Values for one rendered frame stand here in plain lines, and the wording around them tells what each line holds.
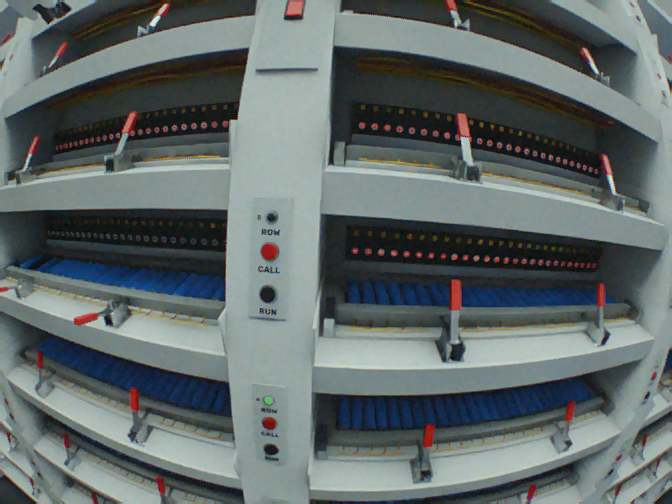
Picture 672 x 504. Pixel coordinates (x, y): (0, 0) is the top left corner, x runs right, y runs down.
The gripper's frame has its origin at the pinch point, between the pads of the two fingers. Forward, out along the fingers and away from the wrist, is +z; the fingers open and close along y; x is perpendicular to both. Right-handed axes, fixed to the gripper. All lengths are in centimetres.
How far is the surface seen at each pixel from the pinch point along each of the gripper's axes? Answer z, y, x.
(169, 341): -20, 55, 4
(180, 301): -15, 53, 6
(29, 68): 18.3, -1.6, -19.0
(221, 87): 10.7, 28.3, 22.4
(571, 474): -55, 113, 54
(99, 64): -1.6, 17.5, 5.2
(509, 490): -47, 107, 39
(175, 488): -22, 86, -20
